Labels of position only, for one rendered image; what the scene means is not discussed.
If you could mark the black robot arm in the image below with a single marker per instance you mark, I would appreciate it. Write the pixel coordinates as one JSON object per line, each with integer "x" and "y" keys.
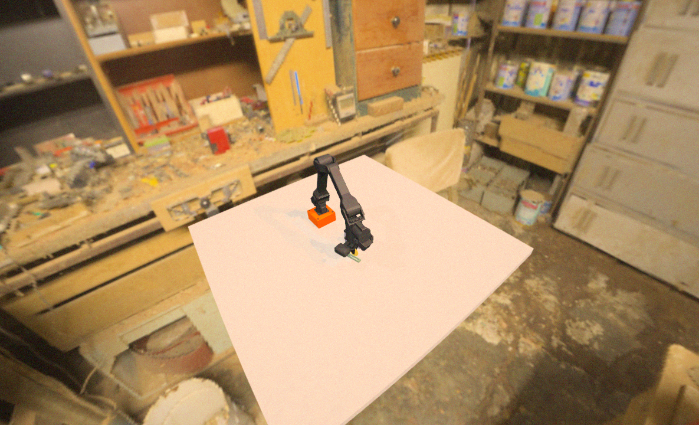
{"x": 349, "y": 205}

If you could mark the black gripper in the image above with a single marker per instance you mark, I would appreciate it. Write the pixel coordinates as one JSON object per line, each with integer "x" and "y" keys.
{"x": 345, "y": 249}

